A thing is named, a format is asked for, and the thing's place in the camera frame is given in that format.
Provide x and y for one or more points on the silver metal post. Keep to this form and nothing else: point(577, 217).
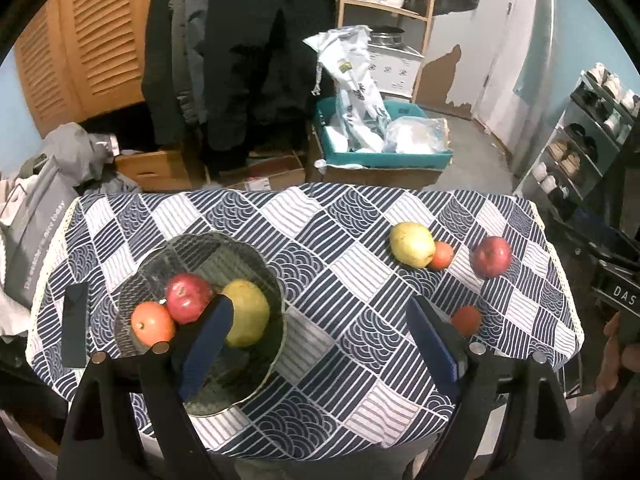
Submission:
point(537, 85)

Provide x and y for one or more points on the cardboard box with red label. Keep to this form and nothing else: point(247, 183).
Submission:
point(270, 177)

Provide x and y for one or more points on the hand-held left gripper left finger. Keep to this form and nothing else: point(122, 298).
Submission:
point(207, 345)

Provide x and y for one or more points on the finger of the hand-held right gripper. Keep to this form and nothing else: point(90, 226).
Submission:
point(600, 221)
point(590, 250)

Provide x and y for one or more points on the olive green garment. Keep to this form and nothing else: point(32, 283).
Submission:
point(32, 166)

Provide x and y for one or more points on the grey tote bag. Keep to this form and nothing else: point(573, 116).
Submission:
point(35, 230)

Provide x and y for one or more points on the person's right hand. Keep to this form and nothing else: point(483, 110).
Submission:
point(612, 360)

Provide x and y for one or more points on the grey jacket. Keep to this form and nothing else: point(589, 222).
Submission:
point(192, 35)

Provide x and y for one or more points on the black hooded coat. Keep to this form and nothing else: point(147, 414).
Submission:
point(270, 60)

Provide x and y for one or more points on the black jacket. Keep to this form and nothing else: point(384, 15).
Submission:
point(160, 60)

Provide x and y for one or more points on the red apple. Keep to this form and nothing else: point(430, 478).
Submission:
point(187, 297)
point(491, 256)

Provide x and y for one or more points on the printed white plastic bag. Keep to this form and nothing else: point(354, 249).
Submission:
point(355, 85)

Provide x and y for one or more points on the black phone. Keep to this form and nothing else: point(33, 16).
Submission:
point(75, 325)

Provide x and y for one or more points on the white door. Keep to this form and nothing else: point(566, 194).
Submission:
point(500, 35)

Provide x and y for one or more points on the clear plastic bag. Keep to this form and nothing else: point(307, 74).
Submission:
point(415, 135)

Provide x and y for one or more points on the grey clothes pile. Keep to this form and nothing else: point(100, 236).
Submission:
point(70, 150)

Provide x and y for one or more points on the shoe rack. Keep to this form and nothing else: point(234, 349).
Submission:
point(590, 125)

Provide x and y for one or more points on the large cardboard box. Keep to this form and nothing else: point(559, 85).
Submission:
point(380, 177)

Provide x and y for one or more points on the rows of shoes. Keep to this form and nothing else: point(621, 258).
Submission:
point(607, 82)

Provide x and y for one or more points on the steel pot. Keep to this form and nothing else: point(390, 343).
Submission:
point(387, 39)

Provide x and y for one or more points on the white patterned box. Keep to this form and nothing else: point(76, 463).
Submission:
point(395, 70)

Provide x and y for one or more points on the yellow-green pear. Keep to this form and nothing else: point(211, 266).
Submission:
point(412, 244)
point(247, 310)

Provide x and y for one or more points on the wooden louvered wardrobe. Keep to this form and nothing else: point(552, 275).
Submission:
point(95, 35)

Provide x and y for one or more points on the dark glass bowl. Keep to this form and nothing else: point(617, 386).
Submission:
point(235, 372)

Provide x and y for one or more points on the orange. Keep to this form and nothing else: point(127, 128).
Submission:
point(467, 320)
point(152, 322)
point(442, 256)

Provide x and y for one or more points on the wooden drawer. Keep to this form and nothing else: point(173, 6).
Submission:
point(150, 170)

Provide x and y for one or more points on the teal plastic basket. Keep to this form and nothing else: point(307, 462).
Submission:
point(390, 161)

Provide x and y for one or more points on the blue white patterned tablecloth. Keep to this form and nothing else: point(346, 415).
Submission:
point(325, 270)

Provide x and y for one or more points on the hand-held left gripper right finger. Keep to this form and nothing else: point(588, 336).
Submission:
point(432, 350)

